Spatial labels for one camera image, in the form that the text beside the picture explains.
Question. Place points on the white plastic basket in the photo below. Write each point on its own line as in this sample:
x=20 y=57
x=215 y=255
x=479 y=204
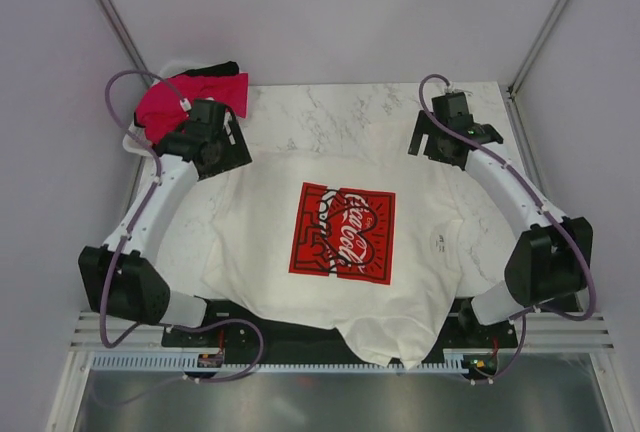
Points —
x=136 y=134

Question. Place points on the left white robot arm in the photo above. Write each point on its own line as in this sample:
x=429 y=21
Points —
x=120 y=277

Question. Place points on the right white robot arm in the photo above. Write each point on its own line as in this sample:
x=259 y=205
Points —
x=549 y=266

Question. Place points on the white t-shirt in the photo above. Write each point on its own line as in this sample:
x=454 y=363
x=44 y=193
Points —
x=365 y=245

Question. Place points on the red t-shirt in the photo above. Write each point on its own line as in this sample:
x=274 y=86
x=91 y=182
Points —
x=159 y=111

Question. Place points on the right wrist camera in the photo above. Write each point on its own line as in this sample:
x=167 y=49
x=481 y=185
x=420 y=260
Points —
x=452 y=88

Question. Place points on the left aluminium frame post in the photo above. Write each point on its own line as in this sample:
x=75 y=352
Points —
x=122 y=34

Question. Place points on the right aluminium frame post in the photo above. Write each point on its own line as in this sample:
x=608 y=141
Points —
x=548 y=26

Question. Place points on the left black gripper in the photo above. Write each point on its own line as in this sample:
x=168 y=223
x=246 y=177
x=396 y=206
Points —
x=239 y=154

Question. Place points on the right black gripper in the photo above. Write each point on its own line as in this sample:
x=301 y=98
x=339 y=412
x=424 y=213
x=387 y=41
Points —
x=422 y=127

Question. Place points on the white slotted cable duct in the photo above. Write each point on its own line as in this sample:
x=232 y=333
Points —
x=198 y=363

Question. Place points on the black t-shirt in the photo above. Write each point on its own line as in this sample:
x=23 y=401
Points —
x=226 y=69

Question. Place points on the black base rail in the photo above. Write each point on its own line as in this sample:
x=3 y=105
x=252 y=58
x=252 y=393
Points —
x=289 y=344

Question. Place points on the aluminium frame post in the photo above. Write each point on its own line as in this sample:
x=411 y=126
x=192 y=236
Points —
x=548 y=26
x=122 y=34

